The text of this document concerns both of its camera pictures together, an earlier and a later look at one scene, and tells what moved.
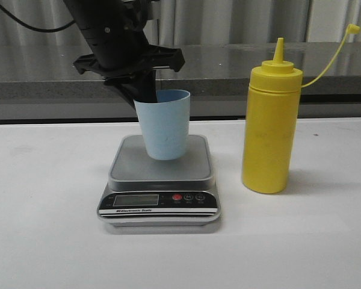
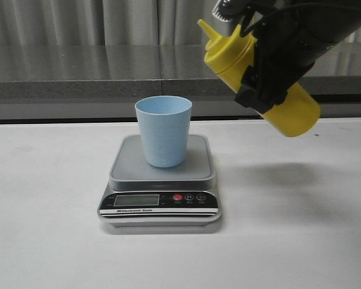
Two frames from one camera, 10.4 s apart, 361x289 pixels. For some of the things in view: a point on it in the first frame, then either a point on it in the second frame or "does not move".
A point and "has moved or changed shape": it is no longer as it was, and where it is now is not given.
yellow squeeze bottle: [273, 102] -> [230, 55]
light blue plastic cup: [165, 124] has moved or changed shape
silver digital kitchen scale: [144, 191] does not move
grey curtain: [200, 22] does not move
